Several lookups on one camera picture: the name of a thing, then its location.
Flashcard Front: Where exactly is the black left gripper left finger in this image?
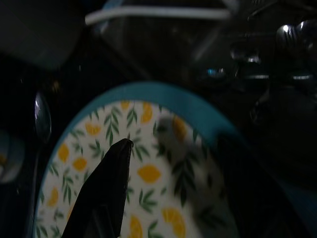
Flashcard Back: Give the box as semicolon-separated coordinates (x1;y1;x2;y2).
60;138;134;238

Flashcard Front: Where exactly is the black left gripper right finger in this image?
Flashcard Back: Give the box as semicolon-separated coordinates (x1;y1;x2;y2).
216;135;305;238

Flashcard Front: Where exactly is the lemon print teal-rimmed plate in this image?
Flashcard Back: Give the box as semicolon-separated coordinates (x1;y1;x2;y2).
32;81;317;238

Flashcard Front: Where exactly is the white cartoon mug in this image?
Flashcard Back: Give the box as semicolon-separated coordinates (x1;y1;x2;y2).
0;128;25;184

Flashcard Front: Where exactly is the stainless steel sink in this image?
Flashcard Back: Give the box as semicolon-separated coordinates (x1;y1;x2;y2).
84;0;317;105

